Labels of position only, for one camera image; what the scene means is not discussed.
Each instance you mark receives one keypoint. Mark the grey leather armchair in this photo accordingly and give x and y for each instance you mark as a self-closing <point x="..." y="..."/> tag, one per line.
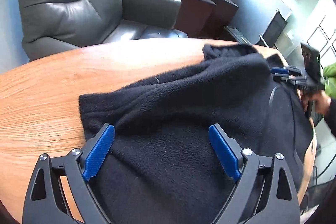
<point x="54" y="26"/>

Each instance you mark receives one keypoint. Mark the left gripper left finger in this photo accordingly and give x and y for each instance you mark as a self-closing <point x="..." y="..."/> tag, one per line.
<point x="45" y="200"/>

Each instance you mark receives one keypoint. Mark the black monitor screen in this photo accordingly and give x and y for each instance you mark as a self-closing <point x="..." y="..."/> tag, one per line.
<point x="274" y="30"/>

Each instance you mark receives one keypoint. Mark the dark wooden cabinet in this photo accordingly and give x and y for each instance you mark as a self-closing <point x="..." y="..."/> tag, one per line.
<point x="205" y="18"/>

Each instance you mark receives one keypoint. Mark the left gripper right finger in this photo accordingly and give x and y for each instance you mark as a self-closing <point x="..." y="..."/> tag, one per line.
<point x="264" y="190"/>

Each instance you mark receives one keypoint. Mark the person's right hand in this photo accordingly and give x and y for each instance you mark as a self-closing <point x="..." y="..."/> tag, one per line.
<point x="321" y="99"/>

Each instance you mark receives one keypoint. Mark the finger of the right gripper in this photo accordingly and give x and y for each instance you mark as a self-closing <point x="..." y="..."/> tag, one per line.
<point x="289" y="70"/>
<point x="290" y="79"/>

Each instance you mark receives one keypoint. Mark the black fleece jacket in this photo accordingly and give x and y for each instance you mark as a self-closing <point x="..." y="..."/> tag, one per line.
<point x="161" y="167"/>

